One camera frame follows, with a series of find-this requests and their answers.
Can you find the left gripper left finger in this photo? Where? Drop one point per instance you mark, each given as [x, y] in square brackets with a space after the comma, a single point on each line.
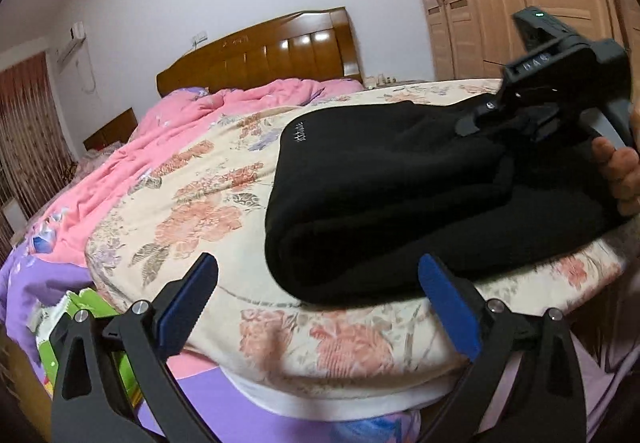
[151, 332]

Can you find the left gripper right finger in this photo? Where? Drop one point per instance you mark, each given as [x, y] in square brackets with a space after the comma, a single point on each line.
[547, 400]

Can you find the black pants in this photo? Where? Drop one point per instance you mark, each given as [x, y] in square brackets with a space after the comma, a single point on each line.
[361, 193]

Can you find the person's right hand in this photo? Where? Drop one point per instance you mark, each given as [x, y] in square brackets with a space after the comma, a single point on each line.
[620, 166]

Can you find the purple bed sheet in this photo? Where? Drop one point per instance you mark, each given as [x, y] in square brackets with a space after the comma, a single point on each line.
[612, 388]

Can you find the green package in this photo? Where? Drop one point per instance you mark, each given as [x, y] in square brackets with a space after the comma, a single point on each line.
[79, 361]

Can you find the pink blanket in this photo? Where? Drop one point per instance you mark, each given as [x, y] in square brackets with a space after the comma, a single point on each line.
[61, 234]

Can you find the floral cream quilt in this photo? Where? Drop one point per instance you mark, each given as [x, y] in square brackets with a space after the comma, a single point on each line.
[213, 198]

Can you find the red patterned curtain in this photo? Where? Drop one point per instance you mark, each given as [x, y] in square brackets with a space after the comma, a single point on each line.
[33, 147]

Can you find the wooden headboard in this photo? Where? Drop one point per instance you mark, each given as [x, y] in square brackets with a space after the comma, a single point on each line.
[314, 44]

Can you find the wooden nightstand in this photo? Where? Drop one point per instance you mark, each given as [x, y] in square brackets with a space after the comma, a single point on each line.
[119, 129]

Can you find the white air conditioner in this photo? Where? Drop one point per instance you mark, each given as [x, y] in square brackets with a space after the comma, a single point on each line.
[77, 38]

